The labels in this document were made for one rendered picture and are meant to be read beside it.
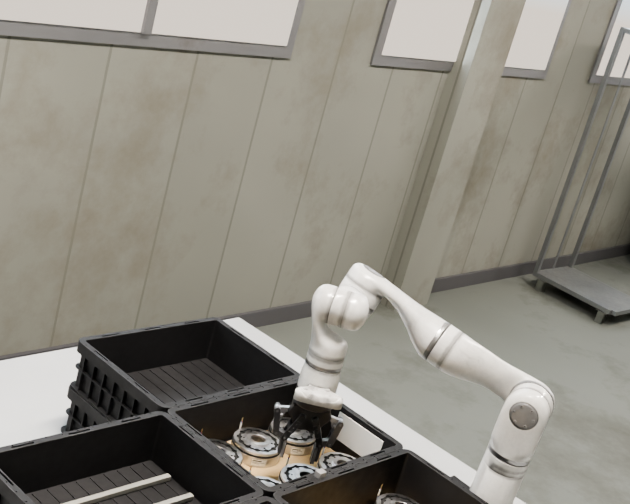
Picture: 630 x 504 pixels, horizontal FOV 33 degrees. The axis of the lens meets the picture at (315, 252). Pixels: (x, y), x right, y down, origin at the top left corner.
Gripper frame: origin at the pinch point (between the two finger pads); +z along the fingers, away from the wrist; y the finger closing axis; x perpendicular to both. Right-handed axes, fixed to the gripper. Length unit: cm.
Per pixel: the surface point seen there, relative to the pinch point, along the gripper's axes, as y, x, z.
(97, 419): 39.7, -14.1, 10.5
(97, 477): 35.8, 10.4, 8.2
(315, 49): 2, -260, -38
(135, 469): 29.5, 5.0, 8.2
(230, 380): 13.9, -40.3, 8.3
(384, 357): -64, -265, 91
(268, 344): 3, -93, 21
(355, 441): -13.2, -15.5, 3.3
